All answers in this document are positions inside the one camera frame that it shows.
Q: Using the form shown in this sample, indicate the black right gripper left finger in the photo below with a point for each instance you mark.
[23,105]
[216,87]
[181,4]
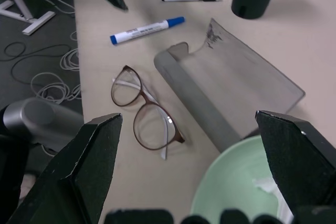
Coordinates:
[78,171]

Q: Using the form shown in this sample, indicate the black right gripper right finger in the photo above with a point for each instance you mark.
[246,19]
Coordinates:
[296,155]

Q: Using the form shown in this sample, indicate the brown framed glasses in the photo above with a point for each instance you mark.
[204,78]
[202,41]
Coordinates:
[147,100]

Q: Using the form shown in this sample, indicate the open grey glasses case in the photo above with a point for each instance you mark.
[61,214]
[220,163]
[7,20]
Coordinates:
[231,77]

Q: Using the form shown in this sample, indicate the blue capped whiteboard marker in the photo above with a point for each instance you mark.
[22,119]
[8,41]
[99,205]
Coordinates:
[144,30]

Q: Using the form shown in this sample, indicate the silver robot body part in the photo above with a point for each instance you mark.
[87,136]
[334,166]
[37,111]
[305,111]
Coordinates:
[39,121]

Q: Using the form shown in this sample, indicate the light green plate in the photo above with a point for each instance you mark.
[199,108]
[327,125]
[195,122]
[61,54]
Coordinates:
[236,182]

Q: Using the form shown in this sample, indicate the white desk leg frame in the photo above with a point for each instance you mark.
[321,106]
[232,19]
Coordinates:
[18,1]

